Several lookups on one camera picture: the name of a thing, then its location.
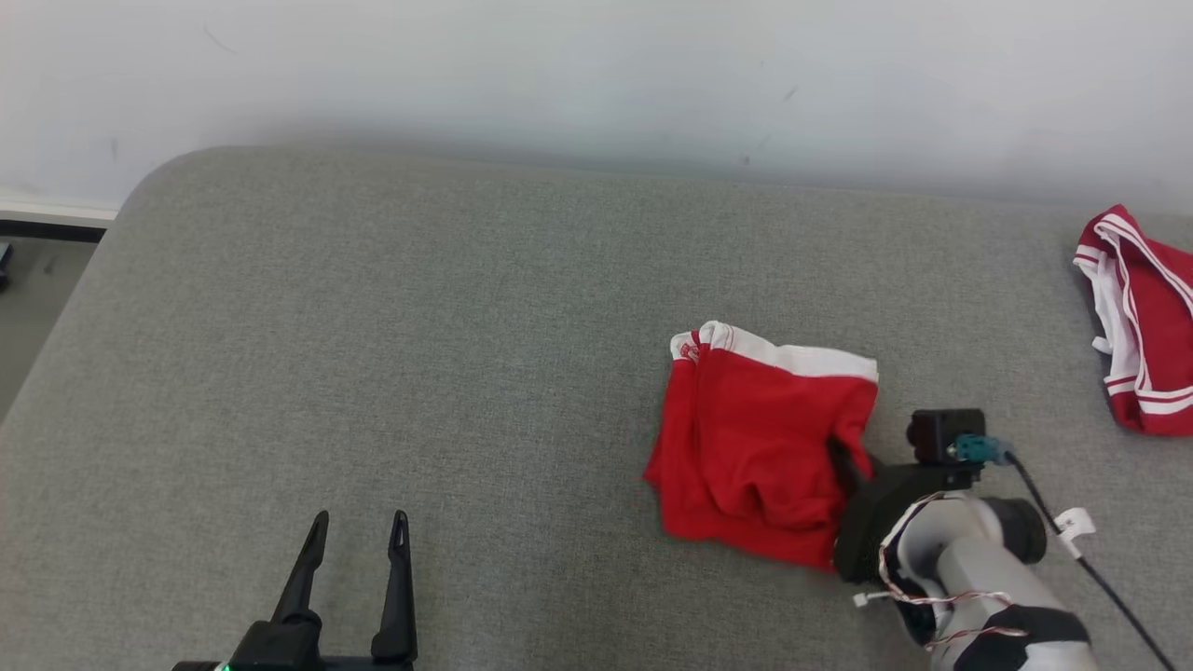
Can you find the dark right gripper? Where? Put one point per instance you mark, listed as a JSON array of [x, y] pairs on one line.
[[876, 522]]

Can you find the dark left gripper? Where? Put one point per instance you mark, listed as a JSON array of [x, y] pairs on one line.
[[280, 648]]

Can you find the red shorts with white stripes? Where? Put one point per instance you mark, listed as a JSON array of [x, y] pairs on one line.
[[755, 438]]

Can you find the red basketball jersey with lettering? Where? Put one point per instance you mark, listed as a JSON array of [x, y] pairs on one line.
[[1156, 326]]

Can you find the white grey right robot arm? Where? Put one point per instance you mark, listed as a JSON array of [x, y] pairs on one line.
[[969, 578]]

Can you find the white and dark baseboard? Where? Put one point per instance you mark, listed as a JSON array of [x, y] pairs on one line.
[[47, 212]]

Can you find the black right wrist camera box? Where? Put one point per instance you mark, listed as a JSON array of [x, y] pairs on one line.
[[937, 435]]

